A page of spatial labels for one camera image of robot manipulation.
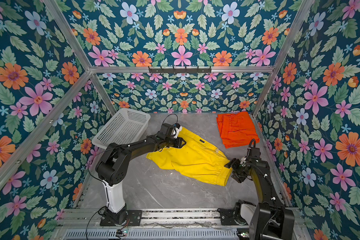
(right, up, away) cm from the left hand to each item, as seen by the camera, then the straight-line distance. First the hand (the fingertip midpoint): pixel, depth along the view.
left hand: (186, 138), depth 92 cm
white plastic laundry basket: (-46, +8, +19) cm, 50 cm away
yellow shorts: (+7, -13, +1) cm, 15 cm away
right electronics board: (+28, -44, -22) cm, 56 cm away
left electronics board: (-31, -44, -20) cm, 58 cm away
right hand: (+24, -16, -9) cm, 30 cm away
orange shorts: (+37, +5, +15) cm, 40 cm away
